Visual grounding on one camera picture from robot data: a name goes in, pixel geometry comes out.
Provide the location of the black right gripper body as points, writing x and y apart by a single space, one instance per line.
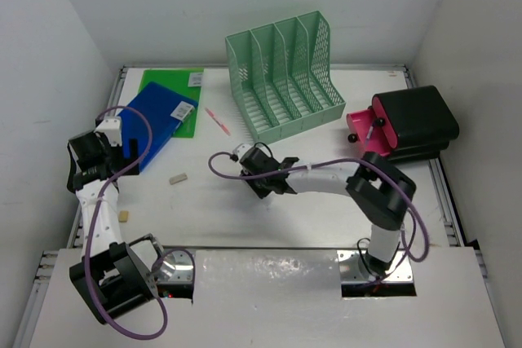
260 186

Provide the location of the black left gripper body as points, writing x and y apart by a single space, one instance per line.
114 154

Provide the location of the red pen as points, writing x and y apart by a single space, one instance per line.
219 123

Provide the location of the pink drawer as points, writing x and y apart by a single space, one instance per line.
366 133

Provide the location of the black drawer box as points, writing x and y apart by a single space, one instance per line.
416 123

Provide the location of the light blue pen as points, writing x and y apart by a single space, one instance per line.
369 133

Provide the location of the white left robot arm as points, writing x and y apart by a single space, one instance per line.
111 277

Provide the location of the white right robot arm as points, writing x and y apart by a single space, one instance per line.
379 189

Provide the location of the blue plastic folder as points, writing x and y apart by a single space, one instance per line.
152 117

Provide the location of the beige eraser block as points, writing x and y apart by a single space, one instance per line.
178 178

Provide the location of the small beige eraser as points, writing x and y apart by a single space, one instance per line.
123 216

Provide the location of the green plastic folder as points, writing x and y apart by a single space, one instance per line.
184 81

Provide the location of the green mesh file organizer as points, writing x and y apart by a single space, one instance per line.
280 77

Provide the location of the white front cover board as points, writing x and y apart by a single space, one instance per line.
267 298

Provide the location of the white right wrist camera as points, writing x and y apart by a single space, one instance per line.
241 152

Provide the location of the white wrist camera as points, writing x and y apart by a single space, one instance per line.
111 128
241 152

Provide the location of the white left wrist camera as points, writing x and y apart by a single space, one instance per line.
111 128

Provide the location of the aluminium frame rail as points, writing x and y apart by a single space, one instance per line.
47 259

